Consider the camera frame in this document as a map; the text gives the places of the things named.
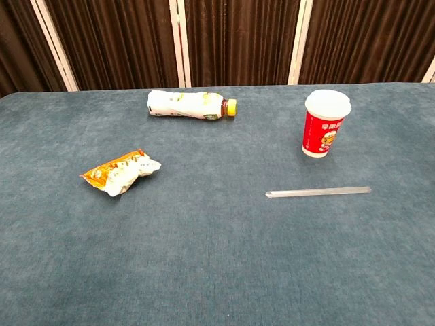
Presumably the red paper cup white lid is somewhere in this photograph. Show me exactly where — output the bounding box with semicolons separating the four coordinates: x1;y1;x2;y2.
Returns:
301;89;352;159

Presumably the white label bottle yellow cap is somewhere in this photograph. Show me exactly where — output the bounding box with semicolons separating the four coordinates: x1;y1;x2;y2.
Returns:
147;89;239;121

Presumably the brown curtain partition panel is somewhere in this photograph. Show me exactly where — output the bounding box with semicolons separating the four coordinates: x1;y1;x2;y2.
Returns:
176;0;307;88
294;0;435;86
30;0;186;92
421;57;435;84
0;0;71;99

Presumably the blue table cloth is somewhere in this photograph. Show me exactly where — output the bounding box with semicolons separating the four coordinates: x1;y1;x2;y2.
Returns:
0;82;435;326

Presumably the orange white snack packet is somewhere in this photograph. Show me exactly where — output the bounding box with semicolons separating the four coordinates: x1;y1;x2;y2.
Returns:
80;148;162;198

